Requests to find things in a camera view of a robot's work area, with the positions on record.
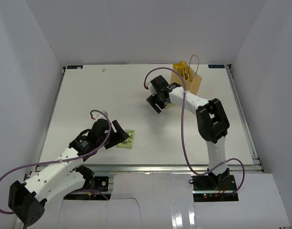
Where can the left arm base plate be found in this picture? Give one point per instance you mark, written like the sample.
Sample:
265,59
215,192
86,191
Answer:
93,189

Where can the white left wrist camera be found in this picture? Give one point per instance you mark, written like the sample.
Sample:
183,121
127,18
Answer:
98,115

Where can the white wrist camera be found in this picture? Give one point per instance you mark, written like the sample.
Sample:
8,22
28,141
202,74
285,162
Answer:
98,115
148,86

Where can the green candy packet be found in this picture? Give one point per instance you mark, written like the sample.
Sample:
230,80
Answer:
128,143

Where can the brown paper bag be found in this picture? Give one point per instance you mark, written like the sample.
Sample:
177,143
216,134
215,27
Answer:
194,82

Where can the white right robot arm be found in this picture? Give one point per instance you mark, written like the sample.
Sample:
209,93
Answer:
212,122

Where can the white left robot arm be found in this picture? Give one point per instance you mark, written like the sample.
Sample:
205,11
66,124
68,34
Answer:
28,199

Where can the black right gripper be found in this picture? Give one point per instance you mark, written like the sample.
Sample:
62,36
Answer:
153,101

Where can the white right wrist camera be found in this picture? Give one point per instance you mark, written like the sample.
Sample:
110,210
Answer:
148,86

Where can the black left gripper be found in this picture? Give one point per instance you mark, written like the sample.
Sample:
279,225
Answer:
120,135

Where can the aluminium table front rail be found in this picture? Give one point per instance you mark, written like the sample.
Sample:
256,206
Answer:
172,168

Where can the light green sachet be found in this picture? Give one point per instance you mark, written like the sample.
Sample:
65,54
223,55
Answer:
169,105

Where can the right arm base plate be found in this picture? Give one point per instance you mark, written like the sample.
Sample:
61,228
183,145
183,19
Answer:
205,190

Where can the yellow M&M packet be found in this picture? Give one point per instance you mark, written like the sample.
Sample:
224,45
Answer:
178,68
186,77

